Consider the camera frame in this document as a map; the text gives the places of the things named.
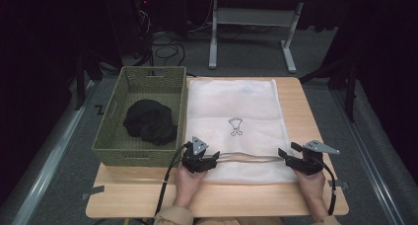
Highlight black floor cables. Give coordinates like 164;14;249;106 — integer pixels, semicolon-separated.
149;30;187;67

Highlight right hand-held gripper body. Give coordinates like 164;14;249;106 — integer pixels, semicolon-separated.
289;139;341;177

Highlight person's right hand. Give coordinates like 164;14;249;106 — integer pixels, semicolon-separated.
293;169;327;213

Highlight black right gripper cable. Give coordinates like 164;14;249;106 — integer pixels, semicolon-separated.
318;159;338;217

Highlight aluminium floor rail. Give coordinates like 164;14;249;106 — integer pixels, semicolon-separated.
9;80;97;225
330;89;408;225

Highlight person's beige clothing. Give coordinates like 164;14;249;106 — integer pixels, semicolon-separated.
192;216;288;225

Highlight white metal desk frame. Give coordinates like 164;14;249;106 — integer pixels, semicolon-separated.
208;0;306;74

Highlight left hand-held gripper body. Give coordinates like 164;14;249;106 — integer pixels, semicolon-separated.
181;135;213;175

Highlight black cloth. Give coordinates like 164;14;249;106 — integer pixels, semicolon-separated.
122;99;178;146

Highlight black metal stand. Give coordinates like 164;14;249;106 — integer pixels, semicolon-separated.
73;49;104;112
298;57;359;123

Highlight white mesh laundry bag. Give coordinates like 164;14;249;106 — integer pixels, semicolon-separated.
183;78;300;186

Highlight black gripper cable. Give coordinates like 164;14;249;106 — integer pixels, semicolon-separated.
318;159;338;217
153;143;190;217

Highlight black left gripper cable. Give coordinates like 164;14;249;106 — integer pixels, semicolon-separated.
153;143;190;217

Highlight green woven basket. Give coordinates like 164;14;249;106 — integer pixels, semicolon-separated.
91;65;188;168

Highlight person's left hand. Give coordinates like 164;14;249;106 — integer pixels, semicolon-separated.
173;165;209;209

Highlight grey tape strip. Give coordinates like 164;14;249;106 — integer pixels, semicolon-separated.
80;185;105;201
327;180;350;190

